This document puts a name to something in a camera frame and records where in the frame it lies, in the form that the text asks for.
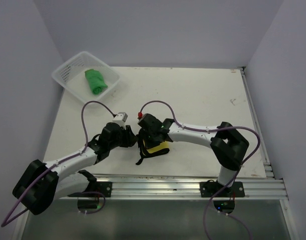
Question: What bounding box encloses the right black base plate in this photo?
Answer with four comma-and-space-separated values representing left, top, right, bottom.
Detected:
199, 180, 245, 198

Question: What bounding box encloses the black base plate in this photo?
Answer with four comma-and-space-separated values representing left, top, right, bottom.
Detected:
199, 180, 245, 198
69, 181, 113, 198

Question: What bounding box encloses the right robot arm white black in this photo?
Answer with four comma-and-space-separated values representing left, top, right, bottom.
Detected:
138, 113, 249, 196

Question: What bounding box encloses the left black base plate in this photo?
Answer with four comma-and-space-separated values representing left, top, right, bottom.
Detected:
69, 181, 113, 198

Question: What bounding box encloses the white plastic basket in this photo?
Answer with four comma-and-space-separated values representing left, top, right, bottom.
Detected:
52, 51, 121, 103

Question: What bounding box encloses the aluminium mounting rail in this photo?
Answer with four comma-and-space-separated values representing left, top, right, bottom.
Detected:
26, 174, 290, 200

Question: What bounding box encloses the yellow microfiber towel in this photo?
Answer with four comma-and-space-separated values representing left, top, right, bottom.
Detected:
136, 134, 170, 166

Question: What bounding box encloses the green microfiber towel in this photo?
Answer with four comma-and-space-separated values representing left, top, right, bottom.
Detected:
85, 69, 108, 95

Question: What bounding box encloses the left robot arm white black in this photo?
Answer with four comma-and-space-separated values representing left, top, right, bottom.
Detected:
13, 122, 137, 215

